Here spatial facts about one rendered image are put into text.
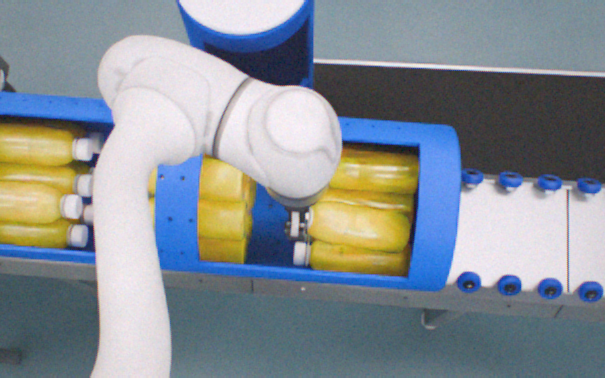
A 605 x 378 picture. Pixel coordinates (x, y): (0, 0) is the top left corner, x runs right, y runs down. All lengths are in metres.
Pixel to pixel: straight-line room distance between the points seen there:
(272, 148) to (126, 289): 0.21
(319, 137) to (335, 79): 1.63
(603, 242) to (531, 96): 1.00
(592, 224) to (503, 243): 0.18
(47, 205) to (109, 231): 0.60
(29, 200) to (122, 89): 0.51
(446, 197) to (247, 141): 0.45
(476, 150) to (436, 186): 1.20
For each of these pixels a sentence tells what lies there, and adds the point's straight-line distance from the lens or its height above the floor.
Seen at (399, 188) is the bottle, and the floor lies 1.12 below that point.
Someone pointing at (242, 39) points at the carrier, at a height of 1.02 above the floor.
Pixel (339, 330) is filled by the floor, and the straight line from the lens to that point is 2.37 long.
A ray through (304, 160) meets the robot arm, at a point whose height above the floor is 1.61.
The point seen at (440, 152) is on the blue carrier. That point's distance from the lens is 1.21.
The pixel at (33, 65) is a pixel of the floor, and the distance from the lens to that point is 2.75.
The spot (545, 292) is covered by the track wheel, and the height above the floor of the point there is 0.96.
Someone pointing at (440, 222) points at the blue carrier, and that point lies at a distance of 1.18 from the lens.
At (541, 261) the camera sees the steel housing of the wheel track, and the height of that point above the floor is 0.93.
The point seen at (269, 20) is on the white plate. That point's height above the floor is 1.04.
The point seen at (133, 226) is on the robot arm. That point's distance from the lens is 0.73.
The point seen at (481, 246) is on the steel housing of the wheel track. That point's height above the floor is 0.93.
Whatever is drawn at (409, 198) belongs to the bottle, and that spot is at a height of 1.09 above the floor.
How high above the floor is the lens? 2.36
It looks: 75 degrees down
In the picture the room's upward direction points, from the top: straight up
